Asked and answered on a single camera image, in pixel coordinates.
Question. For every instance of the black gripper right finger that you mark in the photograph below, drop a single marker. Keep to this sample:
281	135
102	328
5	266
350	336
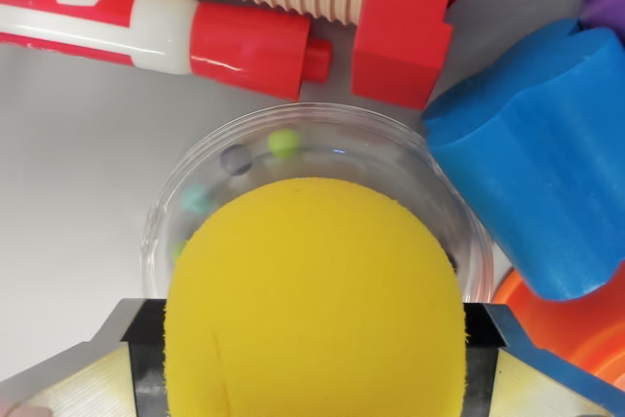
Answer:
537	383

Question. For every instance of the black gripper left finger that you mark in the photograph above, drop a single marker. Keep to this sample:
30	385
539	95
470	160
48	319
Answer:
73	378

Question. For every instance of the yellow foam ball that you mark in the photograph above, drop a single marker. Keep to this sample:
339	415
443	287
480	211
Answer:
317	300

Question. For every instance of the orange plastic cup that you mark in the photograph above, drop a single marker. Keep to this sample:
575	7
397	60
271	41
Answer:
561	329

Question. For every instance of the blue foam cylinder block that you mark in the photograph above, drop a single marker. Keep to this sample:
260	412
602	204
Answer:
537	168

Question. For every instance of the clear plastic rattle dome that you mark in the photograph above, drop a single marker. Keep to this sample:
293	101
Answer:
342	143

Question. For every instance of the red Expo marker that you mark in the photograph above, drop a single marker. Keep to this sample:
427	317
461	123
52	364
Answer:
97	21

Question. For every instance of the wooden screw with red head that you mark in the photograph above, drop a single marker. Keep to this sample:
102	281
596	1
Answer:
405	36

